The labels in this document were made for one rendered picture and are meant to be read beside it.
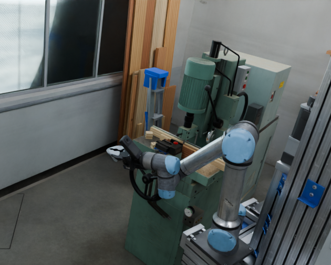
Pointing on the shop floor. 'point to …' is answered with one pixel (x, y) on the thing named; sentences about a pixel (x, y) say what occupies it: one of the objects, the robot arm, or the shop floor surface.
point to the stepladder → (156, 80)
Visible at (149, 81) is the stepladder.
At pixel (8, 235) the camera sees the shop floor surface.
